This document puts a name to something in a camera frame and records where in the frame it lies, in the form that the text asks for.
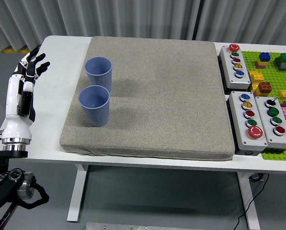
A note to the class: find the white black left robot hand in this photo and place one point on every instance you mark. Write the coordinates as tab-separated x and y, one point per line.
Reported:
14	124

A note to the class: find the blue ribbed plastic cup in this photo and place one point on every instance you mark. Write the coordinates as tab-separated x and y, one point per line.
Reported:
98	72
96	115

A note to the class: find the yellow floor tape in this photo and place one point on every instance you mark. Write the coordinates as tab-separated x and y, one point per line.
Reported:
3	50

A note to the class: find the white table leg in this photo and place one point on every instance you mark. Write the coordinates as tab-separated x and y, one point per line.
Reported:
76	191
249	203

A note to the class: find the grey-brown fabric mat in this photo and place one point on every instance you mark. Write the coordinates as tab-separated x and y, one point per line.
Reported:
157	100

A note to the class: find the grey pleated curtain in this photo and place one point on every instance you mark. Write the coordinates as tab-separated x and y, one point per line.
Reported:
133	16

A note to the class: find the grey five-button control box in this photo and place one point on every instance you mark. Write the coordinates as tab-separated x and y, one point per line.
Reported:
229	72
239	129

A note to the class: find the yellow toy brick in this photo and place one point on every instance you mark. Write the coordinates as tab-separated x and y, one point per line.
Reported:
284	94
261	65
255	76
255	88

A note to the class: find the brown toy brick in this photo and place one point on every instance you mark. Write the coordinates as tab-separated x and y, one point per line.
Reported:
265	87

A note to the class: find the blue toy brick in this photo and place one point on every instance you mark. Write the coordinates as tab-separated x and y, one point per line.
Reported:
265	57

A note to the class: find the green toy brick baseplate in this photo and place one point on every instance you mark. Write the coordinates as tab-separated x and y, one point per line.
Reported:
274	76

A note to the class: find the grey toy brick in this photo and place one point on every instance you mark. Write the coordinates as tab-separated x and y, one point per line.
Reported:
284	66

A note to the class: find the green toy brick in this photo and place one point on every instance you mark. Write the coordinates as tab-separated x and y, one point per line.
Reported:
284	58

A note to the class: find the grey selector switch control box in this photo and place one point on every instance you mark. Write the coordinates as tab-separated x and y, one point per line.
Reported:
265	124

